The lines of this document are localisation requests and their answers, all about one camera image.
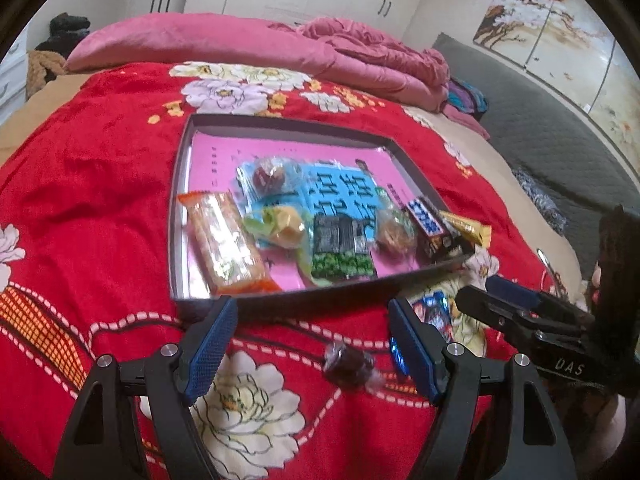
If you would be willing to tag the white drawer cabinet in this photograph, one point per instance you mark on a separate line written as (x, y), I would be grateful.
(10, 80)

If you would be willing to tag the red floral blanket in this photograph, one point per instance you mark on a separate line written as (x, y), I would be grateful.
(100, 160)

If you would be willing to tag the colourful striped cloth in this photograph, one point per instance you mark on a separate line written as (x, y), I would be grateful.
(467, 97)

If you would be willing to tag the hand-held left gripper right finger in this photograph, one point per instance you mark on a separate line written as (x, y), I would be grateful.
(415, 352)

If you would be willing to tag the floral wall mural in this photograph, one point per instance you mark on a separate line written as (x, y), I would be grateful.
(550, 35)

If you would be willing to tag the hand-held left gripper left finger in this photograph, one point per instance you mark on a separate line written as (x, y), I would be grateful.
(212, 350)

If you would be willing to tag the shallow grey cardboard box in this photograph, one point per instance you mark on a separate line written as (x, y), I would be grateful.
(280, 125)

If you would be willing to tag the blue candy packet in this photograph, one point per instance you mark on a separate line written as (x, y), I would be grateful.
(435, 310)

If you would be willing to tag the clear packet with brown pastry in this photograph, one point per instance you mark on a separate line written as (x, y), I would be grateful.
(270, 176)

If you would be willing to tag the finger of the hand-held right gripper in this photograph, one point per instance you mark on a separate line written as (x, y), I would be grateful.
(492, 307)
(510, 290)

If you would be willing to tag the grey quilted headboard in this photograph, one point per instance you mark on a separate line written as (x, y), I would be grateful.
(525, 125)

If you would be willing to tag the pink quilt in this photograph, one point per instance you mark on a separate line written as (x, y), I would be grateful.
(175, 40)

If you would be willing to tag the brown knit blanket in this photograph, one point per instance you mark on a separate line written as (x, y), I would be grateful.
(42, 67)

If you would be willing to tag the black clothes pile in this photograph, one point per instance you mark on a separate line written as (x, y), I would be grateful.
(67, 27)

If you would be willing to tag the crumpled pink duvet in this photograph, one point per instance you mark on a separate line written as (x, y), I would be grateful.
(380, 55)

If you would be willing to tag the dark pink cloth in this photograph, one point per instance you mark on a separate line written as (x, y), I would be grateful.
(470, 122)

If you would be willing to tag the pale yellow-green snack packet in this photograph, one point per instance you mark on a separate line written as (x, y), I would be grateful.
(282, 225)

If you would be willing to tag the dark candy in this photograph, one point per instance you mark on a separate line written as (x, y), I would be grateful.
(350, 362)

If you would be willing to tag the yellow snack packet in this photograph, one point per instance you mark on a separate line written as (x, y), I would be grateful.
(471, 230)

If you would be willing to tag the clear green-label cake packet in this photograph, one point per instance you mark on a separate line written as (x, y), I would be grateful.
(395, 234)

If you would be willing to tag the pink book with blue label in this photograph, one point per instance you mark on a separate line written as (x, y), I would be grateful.
(215, 160)

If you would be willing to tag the dark chocolate bar packet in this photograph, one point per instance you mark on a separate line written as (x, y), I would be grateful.
(430, 230)

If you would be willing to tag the orange rice cracker packet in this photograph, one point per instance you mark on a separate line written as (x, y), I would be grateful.
(225, 245)

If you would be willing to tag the black and white patterned cloth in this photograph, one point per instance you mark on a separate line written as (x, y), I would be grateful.
(542, 200)

